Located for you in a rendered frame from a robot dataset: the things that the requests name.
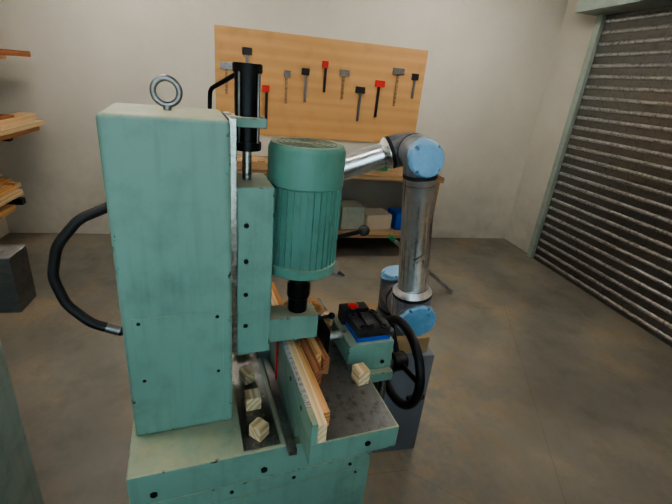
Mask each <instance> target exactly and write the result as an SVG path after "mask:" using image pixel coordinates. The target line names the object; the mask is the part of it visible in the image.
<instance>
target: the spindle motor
mask: <svg viewBox="0 0 672 504"><path fill-rule="evenodd" d="M345 158H346V150H345V148H344V145H342V144H340V143H337V142H333V141H328V140H322V139H314V138H303V137H278V138H273V139H271V141H270V143H269V144H268V168H267V179H268V180H269V181H270V183H271V184H272V185H273V186H274V188H275V201H274V230H273V258H272V274H273V275H275V276H278V277H280V278H284V279H288V280H294V281H313V280H319V279H322V278H325V277H327V276H329V275H331V274H332V273H333V271H334V269H335V257H336V247H337V237H338V227H339V217H340V207H341V196H342V186H343V178H344V168H345Z"/></svg>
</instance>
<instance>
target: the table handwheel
mask: <svg viewBox="0 0 672 504"><path fill-rule="evenodd" d="M385 319H386V320H387V321H388V323H389V325H390V326H391V327H392V328H394V335H393V339H394V345H393V350H394V352H392V356H391V362H390V368H391V369H392V371H393V374H394V372H397V371H404V372H405V373H406V374H407V375H408V376H409V377H410V378H411V379H412V380H413V382H414V383H415V387H414V391H413V394H412V396H411V398H410V399H408V400H404V399H402V398H401V397H400V396H399V395H398V394H397V393H396V391H395V390H394V388H393V386H392V384H391V381H390V380H387V383H386V390H385V391H386V393H387V395H388V396H389V398H390V399H391V400H392V402H393V403H394V404H395V405H396V406H398V407H399V408H401V409H404V410H410V409H413V408H415V407H416V406H417V405H418V404H419V402H420V400H421V398H422V396H423V393H424V388H425V364H424V358H423V354H422V350H421V346H420V344H419V341H418V338H417V336H416V334H415V332H414V330H413V329H412V327H411V326H410V324H409V323H408V322H407V321H406V320H405V319H403V318H402V317H400V316H398V315H390V316H387V317H386V318H385ZM395 324H396V325H398V326H399V327H400V328H401V329H402V331H403V332H404V334H405V335H406V337H407V339H408V342H409V344H410V347H411V350H412V354H413V358H414V364H415V375H414V374H413V373H412V372H411V370H410V369H409V368H408V366H409V359H408V356H407V354H406V353H405V352H404V351H399V346H398V341H397V335H396V328H395ZM393 374H392V376H393Z"/></svg>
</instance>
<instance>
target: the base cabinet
mask: <svg viewBox="0 0 672 504"><path fill-rule="evenodd" d="M370 457H371V452H370V453H366V454H362V455H357V456H353V457H349V458H345V459H340V460H336V461H332V462H327V463H323V464H319V465H314V466H310V467H306V468H302V469H297V470H293V471H289V472H284V473H280V474H276V475H272V476H267V477H263V478H259V479H254V480H250V481H246V482H241V483H237V484H233V485H229V486H224V487H220V488H216V489H211V490H207V491H203V492H198V493H194V494H190V495H186V496H181V497H177V498H173V499H168V500H164V501H160V502H156V503H151V504H363V498H364V492H365V486H366V480H367V474H368V468H369V463H370Z"/></svg>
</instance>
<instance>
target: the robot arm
mask: <svg viewBox="0 0 672 504"><path fill-rule="evenodd" d="M444 161H445V156H444V151H443V149H442V147H441V146H440V145H439V144H438V143H437V142H436V141H435V140H433V139H431V138H428V137H426V136H424V135H422V134H420V133H415V132H406V133H398V134H393V135H389V136H386V137H383V138H382V139H381V141H380V143H378V144H375V145H372V146H369V147H366V148H363V149H359V150H356V151H353V152H350V153H347V154H346V158H345V168H344V178H343V180H346V179H349V178H352V177H355V176H358V175H361V174H364V173H368V172H371V171H374V170H377V169H380V168H383V167H388V168H390V169H394V168H397V167H402V166H403V177H402V178H403V193H402V213H401V233H400V253H399V265H393V266H388V267H385V268H384V269H383V270H382V274H381V280H380V291H379V301H378V307H377V309H376V310H378V311H379V312H380V313H381V315H382V316H383V317H384V318H386V317H387V316H390V315H398V316H400V317H402V318H403V319H405V320H406V321H407V322H408V323H409V324H410V326H411V327H412V329H413V330H414V332H415V334H416V336H421V335H424V333H427V332H429V331H430V330H431V329H432V328H433V327H434V325H435V323H436V314H435V311H434V310H433V309H432V307H431V300H432V289H431V288H430V287H429V286H428V285H427V284H428V273H429V261H430V250H431V238H432V226H433V215H434V203H435V192H436V180H437V178H438V173H439V171H440V170H441V169H442V167H443V165H444ZM338 268H339V263H338V262H337V261H335V269H334V271H333V273H332V274H331V275H333V276H339V277H344V276H345V275H344V274H343V273H342V272H340V271H338Z"/></svg>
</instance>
